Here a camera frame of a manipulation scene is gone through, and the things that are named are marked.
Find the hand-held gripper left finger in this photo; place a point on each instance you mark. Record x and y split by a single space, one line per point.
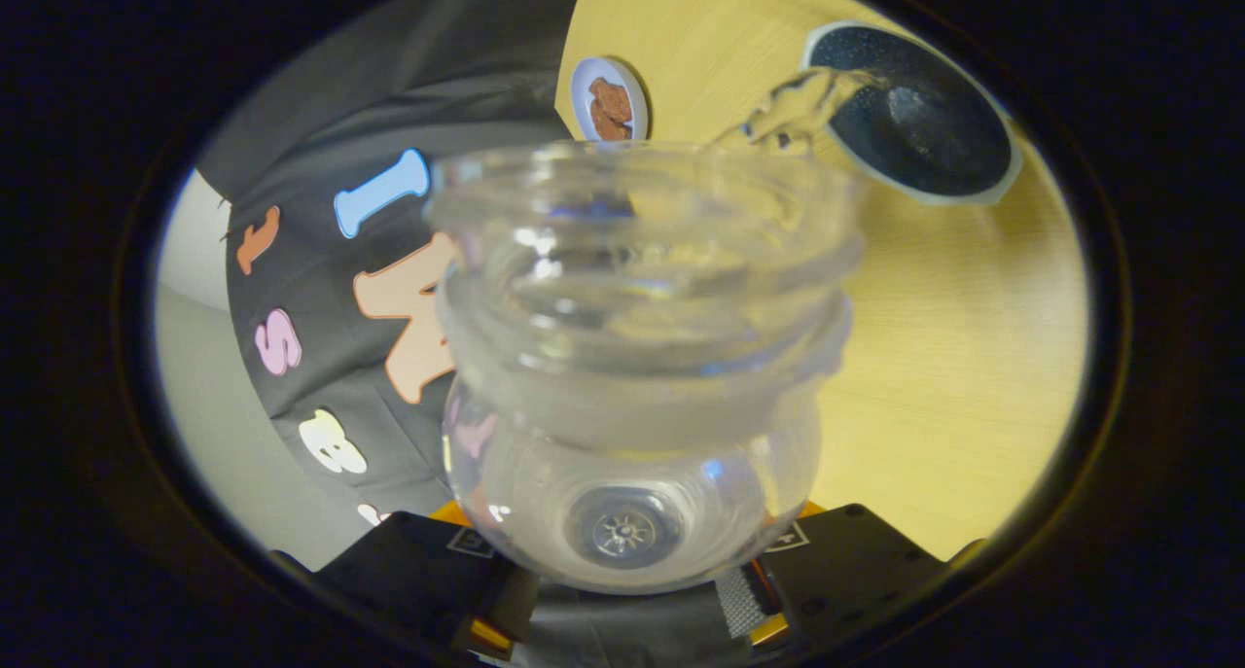
409 576

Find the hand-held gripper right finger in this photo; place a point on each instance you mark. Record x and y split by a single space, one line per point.
846 566

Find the clear juice bottle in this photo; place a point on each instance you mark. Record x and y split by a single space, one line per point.
642 357

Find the light wooden table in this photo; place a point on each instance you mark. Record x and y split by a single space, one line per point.
973 357

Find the brown meat piece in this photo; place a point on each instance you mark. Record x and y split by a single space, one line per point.
613 130
609 96

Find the light blue plate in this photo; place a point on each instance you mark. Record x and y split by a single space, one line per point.
582 89

